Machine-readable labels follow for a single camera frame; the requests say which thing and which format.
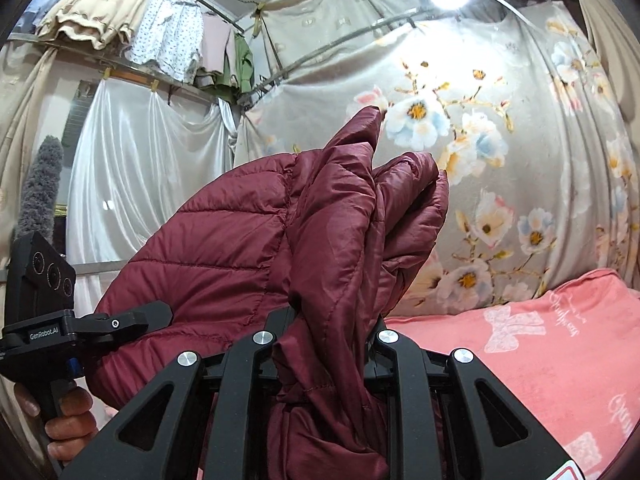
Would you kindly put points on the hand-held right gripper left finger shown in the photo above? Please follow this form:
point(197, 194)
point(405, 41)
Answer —
point(280, 322)

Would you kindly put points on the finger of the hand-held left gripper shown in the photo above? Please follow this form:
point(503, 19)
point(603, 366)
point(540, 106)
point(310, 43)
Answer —
point(130, 322)

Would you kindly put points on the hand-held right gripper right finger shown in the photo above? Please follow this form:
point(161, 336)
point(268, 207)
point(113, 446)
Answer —
point(395, 360)

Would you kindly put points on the maroon quilted jacket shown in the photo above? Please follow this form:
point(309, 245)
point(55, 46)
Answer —
point(225, 240)

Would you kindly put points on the person's left hand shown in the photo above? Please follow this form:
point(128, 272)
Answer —
point(70, 430)

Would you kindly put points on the grey fuzzy brush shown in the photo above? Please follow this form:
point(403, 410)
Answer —
point(42, 185)

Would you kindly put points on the pink printed blanket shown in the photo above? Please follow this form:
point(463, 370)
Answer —
point(525, 370)

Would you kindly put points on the white satin curtain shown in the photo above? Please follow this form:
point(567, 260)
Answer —
point(140, 170)

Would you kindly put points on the beige draped curtain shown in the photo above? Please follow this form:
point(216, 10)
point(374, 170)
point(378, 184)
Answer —
point(25, 100)

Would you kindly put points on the grey floral curtain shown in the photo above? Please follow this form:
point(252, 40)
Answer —
point(525, 160)

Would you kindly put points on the green garment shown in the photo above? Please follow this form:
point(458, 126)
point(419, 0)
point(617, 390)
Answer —
point(242, 65)

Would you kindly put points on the white dotted garment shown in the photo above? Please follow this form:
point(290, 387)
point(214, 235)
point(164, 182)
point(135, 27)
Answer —
point(165, 35)

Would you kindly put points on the cream ruffled garment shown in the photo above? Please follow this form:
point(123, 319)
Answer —
point(100, 5)

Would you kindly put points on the pale pink garment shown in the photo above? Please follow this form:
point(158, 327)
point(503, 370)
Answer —
point(215, 40)

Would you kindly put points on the beige patterned cloth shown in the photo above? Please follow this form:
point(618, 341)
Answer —
point(340, 10)

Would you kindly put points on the plain beige curtain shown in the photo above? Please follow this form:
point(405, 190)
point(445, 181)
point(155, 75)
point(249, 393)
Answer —
point(610, 35)

